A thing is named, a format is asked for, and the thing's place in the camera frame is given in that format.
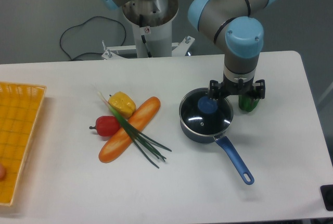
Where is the orange baguette bread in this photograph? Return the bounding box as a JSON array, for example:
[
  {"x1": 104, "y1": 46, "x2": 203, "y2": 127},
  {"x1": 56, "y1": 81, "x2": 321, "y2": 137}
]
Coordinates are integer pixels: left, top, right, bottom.
[{"x1": 98, "y1": 96, "x2": 161, "y2": 164}]

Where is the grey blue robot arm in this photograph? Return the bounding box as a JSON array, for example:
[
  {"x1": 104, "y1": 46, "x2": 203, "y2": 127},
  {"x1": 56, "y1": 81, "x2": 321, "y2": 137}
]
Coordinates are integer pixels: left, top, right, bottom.
[{"x1": 102, "y1": 0, "x2": 276, "y2": 100}]

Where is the dark blue saucepan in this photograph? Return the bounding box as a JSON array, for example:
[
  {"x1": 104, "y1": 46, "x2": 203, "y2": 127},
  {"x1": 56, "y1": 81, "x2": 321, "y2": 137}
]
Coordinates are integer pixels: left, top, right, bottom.
[{"x1": 179, "y1": 88, "x2": 254, "y2": 185}]

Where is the yellow bell pepper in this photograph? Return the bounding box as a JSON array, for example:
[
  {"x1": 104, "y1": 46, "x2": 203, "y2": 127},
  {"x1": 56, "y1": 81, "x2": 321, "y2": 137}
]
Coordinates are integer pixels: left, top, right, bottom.
[{"x1": 108, "y1": 92, "x2": 136, "y2": 119}]

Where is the black corner device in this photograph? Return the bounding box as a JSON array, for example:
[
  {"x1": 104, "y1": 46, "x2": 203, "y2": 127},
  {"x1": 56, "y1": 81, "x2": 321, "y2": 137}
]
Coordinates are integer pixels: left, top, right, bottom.
[{"x1": 320, "y1": 184, "x2": 333, "y2": 211}]

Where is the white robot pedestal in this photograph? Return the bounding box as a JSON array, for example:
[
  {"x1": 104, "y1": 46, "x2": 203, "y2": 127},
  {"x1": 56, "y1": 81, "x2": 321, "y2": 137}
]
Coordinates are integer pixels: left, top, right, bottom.
[{"x1": 101, "y1": 0, "x2": 196, "y2": 59}]

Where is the green spring onion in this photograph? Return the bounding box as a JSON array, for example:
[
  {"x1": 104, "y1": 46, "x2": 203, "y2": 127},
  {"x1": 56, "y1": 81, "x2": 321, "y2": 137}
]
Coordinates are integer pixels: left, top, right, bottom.
[{"x1": 97, "y1": 91, "x2": 173, "y2": 169}]

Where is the red bell pepper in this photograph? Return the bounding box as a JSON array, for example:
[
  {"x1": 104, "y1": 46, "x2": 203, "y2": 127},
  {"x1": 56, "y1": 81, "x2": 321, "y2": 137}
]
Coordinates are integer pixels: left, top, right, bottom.
[{"x1": 89, "y1": 116, "x2": 121, "y2": 137}]

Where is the glass lid blue knob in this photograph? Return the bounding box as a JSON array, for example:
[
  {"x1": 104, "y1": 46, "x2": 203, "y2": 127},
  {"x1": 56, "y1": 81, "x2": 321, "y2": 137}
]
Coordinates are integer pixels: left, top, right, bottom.
[{"x1": 180, "y1": 87, "x2": 233, "y2": 135}]

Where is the black floor cable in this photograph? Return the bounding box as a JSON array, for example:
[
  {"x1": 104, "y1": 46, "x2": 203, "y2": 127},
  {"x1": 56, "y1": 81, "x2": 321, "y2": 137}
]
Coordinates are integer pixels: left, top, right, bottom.
[{"x1": 59, "y1": 16, "x2": 127, "y2": 61}]

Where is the yellow woven basket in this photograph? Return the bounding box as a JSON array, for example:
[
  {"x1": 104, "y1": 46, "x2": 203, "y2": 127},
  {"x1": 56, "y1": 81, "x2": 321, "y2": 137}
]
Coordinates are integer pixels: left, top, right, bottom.
[{"x1": 1, "y1": 82, "x2": 47, "y2": 206}]

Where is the green bell pepper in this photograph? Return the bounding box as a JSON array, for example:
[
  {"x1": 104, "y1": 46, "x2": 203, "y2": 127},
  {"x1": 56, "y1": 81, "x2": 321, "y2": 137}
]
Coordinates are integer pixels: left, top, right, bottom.
[{"x1": 238, "y1": 95, "x2": 260, "y2": 113}]

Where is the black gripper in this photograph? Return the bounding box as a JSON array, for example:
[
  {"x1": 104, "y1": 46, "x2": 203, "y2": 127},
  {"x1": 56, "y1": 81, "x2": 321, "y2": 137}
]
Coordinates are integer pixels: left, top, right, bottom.
[{"x1": 207, "y1": 67, "x2": 266, "y2": 100}]

